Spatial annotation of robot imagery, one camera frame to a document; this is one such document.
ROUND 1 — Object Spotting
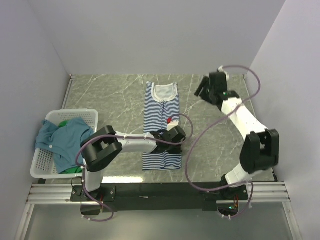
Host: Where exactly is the blue white striped tank top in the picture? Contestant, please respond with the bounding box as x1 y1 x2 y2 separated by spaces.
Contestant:
142 81 182 172

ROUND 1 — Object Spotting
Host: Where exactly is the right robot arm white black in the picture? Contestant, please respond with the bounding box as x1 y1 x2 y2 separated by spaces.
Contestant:
194 71 280 200

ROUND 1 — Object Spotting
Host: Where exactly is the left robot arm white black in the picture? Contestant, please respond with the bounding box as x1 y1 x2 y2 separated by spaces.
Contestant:
75 125 186 201

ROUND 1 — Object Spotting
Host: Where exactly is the green tank top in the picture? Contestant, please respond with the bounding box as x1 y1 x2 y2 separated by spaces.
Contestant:
58 120 82 174

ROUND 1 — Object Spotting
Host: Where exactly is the teal blue tank top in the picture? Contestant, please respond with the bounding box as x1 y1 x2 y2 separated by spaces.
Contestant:
35 117 94 174

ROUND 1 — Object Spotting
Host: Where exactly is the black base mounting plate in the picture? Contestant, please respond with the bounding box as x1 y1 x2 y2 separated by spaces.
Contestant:
69 181 251 216

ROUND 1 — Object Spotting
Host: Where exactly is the white plastic laundry basket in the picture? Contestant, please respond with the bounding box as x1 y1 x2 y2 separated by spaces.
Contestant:
30 109 99 179

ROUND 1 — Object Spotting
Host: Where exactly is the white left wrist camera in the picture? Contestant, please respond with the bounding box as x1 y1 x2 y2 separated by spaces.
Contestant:
167 117 179 131

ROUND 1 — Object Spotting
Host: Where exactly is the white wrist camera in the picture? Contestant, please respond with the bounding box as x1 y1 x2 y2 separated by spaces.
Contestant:
217 65 230 81
167 117 179 131

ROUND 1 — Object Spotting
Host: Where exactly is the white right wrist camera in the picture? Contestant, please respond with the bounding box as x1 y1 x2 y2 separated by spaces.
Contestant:
217 65 230 81

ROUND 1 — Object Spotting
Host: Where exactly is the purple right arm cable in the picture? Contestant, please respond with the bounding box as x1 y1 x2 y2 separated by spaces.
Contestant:
184 64 262 221

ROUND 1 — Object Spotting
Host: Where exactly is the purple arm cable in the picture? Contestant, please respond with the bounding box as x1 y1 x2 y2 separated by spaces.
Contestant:
75 113 194 222
184 64 262 221

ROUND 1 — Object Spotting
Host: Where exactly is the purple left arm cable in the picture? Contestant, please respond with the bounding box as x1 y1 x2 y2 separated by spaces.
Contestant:
75 113 194 222

